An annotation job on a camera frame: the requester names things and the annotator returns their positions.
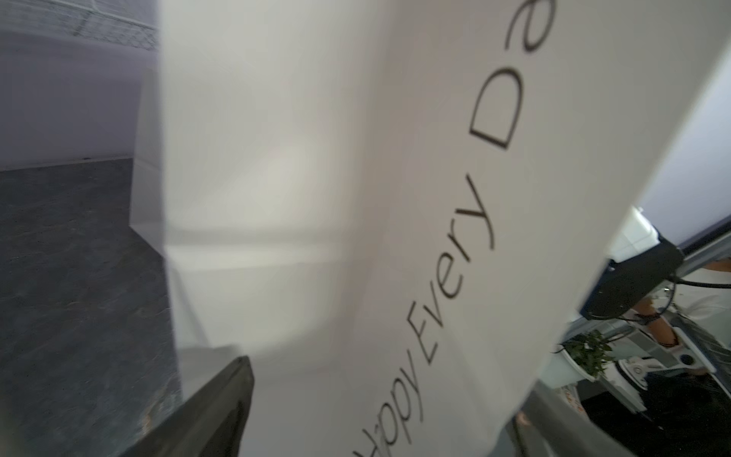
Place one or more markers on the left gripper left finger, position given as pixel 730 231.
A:
pixel 210 423

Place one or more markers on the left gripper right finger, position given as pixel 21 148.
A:
pixel 547 426

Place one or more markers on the white paper bag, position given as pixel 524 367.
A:
pixel 392 207

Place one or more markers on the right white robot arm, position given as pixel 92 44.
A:
pixel 639 259

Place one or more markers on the white wire wall shelf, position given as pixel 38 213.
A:
pixel 129 23

